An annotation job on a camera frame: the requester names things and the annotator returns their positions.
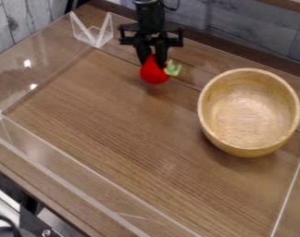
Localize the red toy strawberry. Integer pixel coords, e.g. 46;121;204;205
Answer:
140;55;181;84

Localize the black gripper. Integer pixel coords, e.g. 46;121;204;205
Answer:
117;22;183;69

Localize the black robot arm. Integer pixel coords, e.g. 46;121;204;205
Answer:
117;0;183;69

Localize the wooden bowl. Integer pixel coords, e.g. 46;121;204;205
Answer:
196;68;300;157

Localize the clear acrylic tray wall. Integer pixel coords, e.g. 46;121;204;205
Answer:
0;18;300;237

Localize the black cable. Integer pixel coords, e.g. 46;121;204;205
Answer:
0;214;22;237

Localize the black table clamp bracket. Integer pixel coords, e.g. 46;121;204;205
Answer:
18;206;63;237

